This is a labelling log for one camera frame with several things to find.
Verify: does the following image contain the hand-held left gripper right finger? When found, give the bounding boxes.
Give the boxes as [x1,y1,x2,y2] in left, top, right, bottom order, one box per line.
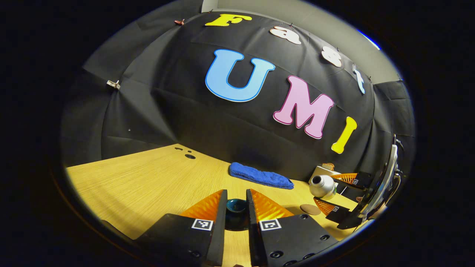
[246,188,340,267]

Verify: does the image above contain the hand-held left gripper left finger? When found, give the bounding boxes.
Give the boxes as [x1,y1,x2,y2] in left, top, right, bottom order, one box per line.
[135,189,227,267]

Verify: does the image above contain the teal ceramic teacup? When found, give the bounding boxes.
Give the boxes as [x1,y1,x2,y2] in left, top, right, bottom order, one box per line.
[225,210,250,231]

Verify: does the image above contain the round brown coaster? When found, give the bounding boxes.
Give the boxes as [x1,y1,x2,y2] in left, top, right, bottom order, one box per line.
[300,204,322,216]

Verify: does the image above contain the silver water bottle green label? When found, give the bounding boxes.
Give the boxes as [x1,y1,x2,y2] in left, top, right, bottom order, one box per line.
[309,174,337,201]

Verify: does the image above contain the teal teacup lid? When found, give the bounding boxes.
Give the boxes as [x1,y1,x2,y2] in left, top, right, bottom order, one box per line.
[226,198,248,214]

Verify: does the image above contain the white toaster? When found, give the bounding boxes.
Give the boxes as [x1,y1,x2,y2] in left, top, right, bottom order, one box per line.
[309,166,340,185]

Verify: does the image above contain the blue towel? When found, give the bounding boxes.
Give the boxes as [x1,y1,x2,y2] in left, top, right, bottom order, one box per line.
[229,162,295,189]

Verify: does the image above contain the black backdrop cloth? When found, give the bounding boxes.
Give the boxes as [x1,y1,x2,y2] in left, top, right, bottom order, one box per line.
[61,0,416,182]

